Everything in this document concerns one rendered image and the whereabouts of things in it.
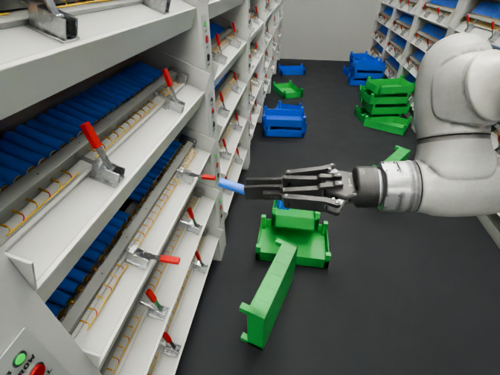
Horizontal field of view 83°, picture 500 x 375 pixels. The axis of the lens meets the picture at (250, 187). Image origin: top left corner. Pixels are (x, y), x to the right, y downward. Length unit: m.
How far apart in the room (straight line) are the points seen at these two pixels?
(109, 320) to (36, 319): 0.18
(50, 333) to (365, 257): 1.15
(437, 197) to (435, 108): 0.14
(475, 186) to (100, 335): 0.61
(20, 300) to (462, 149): 0.59
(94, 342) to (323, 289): 0.86
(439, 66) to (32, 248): 0.61
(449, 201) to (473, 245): 1.10
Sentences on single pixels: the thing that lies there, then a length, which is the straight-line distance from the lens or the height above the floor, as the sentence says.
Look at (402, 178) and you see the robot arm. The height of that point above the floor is 0.71.
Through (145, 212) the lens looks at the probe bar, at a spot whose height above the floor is 0.57.
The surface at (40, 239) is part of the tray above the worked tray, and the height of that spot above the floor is 0.73.
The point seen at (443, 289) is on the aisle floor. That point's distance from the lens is 1.37.
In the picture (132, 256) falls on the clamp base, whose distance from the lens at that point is 0.57.
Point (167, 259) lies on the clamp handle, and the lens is 0.55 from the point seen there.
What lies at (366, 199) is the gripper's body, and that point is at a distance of 0.51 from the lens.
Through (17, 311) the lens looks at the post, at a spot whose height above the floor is 0.72.
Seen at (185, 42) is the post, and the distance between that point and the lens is 0.79.
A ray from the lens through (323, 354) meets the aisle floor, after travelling 1.07.
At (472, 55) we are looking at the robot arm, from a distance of 0.56.
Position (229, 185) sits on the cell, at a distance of 0.54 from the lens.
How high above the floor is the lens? 0.97
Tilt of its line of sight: 37 degrees down
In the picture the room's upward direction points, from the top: straight up
